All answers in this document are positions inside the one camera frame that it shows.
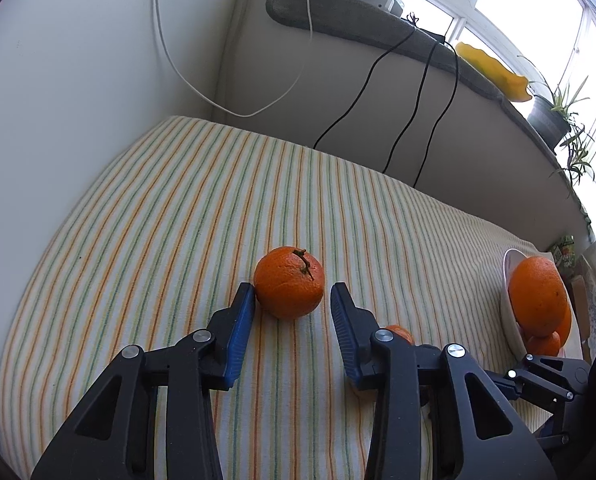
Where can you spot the white bowl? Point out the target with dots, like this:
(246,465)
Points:
(508,320)

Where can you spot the large orange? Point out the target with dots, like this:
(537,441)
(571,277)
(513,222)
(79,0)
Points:
(535,295)

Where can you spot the small tangerine with stem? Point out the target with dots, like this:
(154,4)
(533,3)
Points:
(289,285)

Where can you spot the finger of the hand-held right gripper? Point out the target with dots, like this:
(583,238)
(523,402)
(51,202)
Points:
(547,380)
(552,440)

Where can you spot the black power adapter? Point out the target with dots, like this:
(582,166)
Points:
(427,30)

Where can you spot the green printed bag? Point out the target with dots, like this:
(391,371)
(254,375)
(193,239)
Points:
(566,252)

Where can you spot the potted spider plant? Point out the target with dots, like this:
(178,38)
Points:
(552,115)

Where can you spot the medium orange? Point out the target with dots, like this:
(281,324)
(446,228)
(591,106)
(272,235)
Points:
(545,346)

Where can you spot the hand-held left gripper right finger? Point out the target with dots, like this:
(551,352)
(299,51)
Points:
(345,340)

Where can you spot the cardboard box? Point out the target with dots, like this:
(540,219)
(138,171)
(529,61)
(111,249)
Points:
(585,305)

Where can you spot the grey windowsill cover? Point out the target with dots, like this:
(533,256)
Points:
(338,15)

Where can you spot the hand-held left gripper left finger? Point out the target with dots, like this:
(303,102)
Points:
(240,340)

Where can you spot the striped tablecloth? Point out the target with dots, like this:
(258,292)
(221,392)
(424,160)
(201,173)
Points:
(153,210)

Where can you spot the yellow cloth on sill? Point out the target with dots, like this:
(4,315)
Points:
(492,70)

